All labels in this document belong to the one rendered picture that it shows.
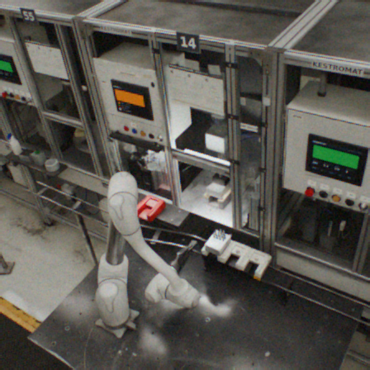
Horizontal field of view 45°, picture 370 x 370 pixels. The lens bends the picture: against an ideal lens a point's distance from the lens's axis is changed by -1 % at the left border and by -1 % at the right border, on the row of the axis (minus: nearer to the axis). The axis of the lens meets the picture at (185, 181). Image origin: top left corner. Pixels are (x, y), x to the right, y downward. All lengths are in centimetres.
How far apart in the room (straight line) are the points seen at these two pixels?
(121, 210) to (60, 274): 194
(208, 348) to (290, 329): 44
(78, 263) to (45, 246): 40
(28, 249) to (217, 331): 217
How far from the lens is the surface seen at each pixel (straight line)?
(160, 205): 274
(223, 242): 253
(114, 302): 239
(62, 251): 401
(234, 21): 226
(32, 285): 387
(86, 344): 258
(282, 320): 254
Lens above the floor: 281
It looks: 40 degrees down
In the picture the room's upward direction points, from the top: 7 degrees counter-clockwise
